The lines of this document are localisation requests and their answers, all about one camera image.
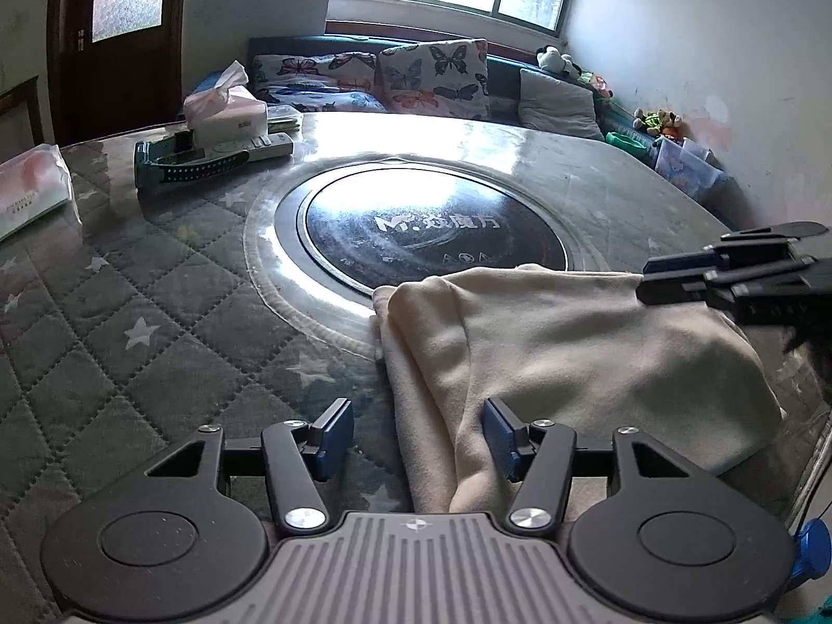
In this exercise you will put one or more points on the grey quilted star tablecloth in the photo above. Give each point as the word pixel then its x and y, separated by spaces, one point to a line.
pixel 150 336

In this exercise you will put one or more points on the grey cushion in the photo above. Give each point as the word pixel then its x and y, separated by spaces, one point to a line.
pixel 557 107

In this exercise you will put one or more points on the blue round object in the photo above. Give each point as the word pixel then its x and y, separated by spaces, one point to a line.
pixel 812 560

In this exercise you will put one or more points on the blue sofa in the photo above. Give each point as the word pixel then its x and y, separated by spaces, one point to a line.
pixel 504 83

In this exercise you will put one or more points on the green bowl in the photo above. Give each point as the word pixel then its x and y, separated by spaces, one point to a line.
pixel 631 145

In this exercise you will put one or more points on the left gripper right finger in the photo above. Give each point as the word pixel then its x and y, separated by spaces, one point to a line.
pixel 538 457

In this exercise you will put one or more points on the cream sweatshirt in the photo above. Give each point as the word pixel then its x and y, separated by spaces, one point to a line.
pixel 577 348

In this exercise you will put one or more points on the clear plastic storage box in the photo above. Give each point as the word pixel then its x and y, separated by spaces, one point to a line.
pixel 689 173

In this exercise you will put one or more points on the pink wet wipes pack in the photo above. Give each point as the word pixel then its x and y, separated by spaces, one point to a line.
pixel 32 184

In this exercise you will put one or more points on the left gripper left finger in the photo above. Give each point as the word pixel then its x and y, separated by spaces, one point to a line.
pixel 297 456

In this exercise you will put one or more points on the colourful plush toys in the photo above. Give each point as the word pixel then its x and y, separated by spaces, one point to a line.
pixel 660 123

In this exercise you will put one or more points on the dark wooden door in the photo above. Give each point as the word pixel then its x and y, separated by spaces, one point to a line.
pixel 113 65

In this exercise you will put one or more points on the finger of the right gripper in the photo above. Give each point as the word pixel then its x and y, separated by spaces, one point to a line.
pixel 702 260
pixel 663 290

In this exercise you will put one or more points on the panda plush toy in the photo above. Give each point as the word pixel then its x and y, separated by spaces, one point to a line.
pixel 551 60

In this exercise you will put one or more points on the pink tissue box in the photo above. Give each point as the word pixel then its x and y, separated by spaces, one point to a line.
pixel 227 111

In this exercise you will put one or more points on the left butterfly pillow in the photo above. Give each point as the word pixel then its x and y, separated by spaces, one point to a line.
pixel 335 82

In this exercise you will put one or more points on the green packet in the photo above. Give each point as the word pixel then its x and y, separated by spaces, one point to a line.
pixel 283 118

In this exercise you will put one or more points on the round black induction cooktop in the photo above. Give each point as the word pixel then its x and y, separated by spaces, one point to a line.
pixel 368 225

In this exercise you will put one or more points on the butterfly pillow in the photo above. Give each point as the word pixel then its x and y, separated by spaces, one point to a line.
pixel 335 82
pixel 442 78

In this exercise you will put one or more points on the dark wooden side table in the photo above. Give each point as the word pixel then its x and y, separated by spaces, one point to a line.
pixel 22 126

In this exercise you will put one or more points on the white remote control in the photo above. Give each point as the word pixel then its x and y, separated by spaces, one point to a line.
pixel 269 146

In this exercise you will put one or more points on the right butterfly pillow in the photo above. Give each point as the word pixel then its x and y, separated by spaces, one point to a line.
pixel 442 78

